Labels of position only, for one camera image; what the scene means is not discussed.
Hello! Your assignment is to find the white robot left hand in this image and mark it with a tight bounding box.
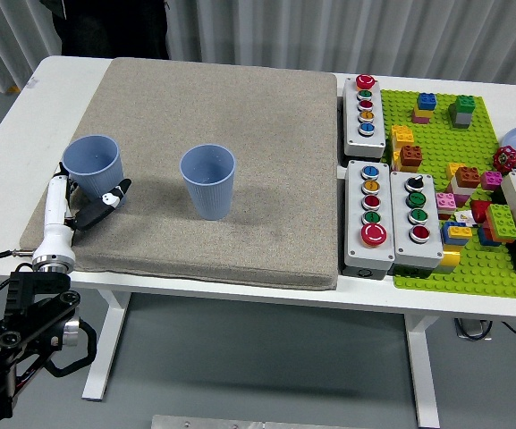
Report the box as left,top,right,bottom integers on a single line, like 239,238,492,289
31,161,132,265

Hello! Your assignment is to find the blue ribbed plastic cup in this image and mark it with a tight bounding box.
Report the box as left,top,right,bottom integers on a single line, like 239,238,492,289
61,135,127,209
180,142,237,221

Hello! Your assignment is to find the white table leg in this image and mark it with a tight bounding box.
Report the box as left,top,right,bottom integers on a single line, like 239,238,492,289
81,289,131,401
402,315,441,429

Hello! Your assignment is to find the person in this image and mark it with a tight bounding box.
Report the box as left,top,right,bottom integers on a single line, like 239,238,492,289
38,0,169,62

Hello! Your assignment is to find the grey-brown fabric mat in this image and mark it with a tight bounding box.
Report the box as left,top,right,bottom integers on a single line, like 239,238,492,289
19,56,340,291

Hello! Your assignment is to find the control box large stop button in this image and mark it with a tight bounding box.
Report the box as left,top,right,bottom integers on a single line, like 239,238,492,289
341,159,396,281

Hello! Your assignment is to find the control box small stop button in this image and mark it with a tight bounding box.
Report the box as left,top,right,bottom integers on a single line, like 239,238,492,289
341,73,387,162

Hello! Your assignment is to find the white pleated curtain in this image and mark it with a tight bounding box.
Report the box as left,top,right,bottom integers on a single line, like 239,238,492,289
0,0,516,97

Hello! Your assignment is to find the brown toy block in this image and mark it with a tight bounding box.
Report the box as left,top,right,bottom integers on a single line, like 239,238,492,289
455,166,483,189
399,145,424,173

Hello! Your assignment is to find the pink toy block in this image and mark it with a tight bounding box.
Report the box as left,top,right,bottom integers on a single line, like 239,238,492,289
435,191,459,212

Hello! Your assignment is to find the yellow cylinder toy block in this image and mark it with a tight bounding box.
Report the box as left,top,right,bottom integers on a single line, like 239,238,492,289
437,244,463,274

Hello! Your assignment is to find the blue block with yellow top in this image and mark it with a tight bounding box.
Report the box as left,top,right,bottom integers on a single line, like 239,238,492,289
441,221,475,248

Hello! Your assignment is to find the white pink block stack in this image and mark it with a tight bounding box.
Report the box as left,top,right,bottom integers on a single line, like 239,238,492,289
447,178,474,208

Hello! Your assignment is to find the green studded baseplate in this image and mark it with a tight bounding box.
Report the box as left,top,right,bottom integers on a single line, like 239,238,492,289
380,88,516,300

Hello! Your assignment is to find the grey green toy block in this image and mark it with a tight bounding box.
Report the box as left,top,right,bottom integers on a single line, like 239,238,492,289
448,103,475,131

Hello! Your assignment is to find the red toy block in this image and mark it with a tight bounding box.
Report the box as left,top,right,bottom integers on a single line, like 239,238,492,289
469,199,494,223

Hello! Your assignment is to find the white power strip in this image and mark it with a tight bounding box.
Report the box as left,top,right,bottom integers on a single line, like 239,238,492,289
453,317,495,343

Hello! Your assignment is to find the magenta toy block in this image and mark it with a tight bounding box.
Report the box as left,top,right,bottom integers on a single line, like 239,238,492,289
480,171,505,191

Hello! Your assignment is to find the large green toy block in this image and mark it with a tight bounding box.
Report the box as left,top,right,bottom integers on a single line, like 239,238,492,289
485,203,516,243

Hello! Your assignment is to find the red valve handwheel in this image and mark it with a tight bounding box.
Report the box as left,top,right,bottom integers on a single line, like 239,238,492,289
492,146,516,173

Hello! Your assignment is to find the control box with selector switch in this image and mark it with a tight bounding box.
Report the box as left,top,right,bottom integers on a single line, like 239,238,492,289
389,170,445,278

